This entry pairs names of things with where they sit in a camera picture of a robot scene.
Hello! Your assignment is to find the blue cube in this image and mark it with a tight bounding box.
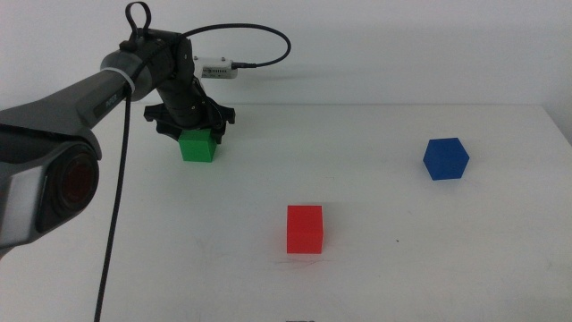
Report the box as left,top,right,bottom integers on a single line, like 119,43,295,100
423,137,471,182

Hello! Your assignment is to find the thin left camera cable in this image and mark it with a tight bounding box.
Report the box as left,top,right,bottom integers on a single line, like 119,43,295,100
181,23,292,69

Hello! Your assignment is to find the white cable tie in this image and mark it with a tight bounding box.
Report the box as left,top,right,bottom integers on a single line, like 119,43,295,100
100,66,136,95

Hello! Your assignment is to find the red cube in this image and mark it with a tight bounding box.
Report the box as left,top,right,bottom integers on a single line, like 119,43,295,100
286,205,324,255

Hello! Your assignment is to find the black braided cable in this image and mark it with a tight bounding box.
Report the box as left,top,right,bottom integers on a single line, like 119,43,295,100
92,1,153,322

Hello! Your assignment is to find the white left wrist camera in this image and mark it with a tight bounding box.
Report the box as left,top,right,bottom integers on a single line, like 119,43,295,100
192,56,239,81

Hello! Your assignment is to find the green cube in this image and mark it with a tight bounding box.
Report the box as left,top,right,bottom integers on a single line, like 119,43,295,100
178,128,218,163

